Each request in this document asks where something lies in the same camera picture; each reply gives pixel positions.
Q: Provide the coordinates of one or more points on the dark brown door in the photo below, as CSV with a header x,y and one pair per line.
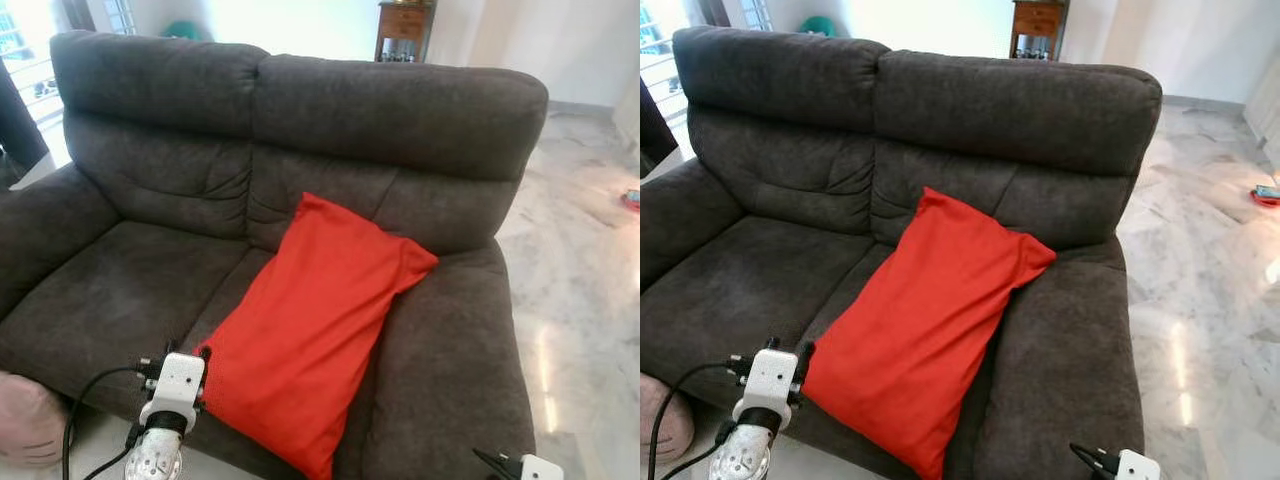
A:
x,y
15,120
655,130

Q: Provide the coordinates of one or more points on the dark grey two-seat sofa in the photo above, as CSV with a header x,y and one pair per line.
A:
x,y
150,270
760,280

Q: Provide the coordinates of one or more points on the red pillow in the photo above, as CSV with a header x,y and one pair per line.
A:
x,y
310,320
920,320

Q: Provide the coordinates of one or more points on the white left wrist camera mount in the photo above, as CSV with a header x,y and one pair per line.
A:
x,y
178,385
770,382

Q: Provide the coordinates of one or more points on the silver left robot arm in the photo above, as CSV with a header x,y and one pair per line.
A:
x,y
742,460
155,460

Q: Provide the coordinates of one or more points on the brown wooden cabinet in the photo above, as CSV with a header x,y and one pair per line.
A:
x,y
1038,22
403,25

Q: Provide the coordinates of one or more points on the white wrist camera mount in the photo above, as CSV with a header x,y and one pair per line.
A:
x,y
770,382
1138,468
542,470
178,385

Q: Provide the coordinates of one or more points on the small red object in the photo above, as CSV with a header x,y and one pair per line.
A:
x,y
1266,196
632,200

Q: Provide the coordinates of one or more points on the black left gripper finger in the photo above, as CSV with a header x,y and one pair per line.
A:
x,y
204,356
805,358

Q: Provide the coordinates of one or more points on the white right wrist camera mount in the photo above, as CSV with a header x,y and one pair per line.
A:
x,y
1138,468
542,470

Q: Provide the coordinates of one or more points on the teal round object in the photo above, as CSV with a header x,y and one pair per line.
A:
x,y
818,27
185,32

